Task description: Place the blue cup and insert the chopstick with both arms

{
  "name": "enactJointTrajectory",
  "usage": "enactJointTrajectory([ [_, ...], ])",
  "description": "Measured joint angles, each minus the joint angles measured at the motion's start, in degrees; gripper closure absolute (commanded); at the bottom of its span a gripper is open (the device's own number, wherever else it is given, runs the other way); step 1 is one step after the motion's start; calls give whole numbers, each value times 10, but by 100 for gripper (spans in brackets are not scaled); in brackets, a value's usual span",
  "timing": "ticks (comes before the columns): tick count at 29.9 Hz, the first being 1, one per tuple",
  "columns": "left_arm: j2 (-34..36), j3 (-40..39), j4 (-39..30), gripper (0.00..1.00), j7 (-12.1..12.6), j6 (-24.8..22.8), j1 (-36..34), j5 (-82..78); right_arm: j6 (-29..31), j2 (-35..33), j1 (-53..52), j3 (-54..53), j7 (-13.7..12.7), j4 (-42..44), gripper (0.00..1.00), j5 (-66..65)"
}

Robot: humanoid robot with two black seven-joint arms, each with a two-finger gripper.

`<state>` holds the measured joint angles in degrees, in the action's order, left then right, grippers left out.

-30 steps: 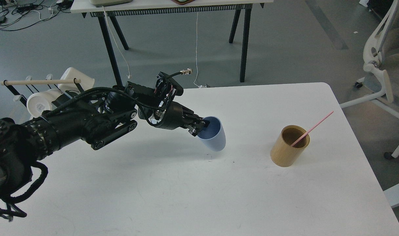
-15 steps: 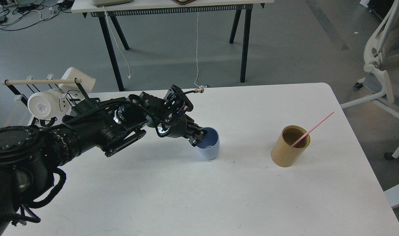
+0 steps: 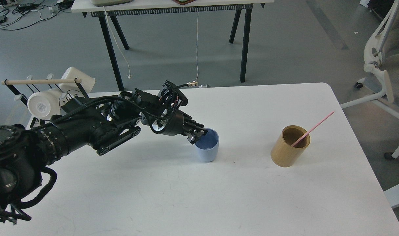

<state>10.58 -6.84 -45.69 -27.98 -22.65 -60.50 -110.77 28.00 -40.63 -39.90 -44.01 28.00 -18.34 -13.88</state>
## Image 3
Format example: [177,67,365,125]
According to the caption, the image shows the pink chopstick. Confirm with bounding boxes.
[291,111,335,147]

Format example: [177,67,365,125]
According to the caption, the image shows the black wire cup rack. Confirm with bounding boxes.
[2,77,96,120]

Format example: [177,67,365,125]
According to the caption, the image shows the floor cables and power strips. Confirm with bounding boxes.
[0,0,74,31]

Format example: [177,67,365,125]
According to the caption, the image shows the wooden rack dowel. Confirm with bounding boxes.
[1,78,82,85]

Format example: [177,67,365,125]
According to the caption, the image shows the white hanging cable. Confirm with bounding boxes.
[194,11,211,89]
[103,6,132,79]

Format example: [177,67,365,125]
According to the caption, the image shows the wooden cylindrical holder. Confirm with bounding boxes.
[270,125,311,167]

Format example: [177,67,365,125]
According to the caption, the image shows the background table with black legs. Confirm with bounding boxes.
[69,0,274,92]

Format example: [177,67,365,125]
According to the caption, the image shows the white office chair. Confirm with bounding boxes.
[340,0,399,209]

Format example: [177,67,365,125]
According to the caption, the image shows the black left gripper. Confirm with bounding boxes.
[150,110,208,144]

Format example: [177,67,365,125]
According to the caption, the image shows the blue plastic cup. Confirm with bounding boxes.
[194,128,219,163]

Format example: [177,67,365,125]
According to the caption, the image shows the white cup on rack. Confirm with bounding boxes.
[27,88,62,120]
[58,67,96,98]

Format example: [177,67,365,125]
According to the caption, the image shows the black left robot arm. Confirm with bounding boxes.
[0,81,208,224]

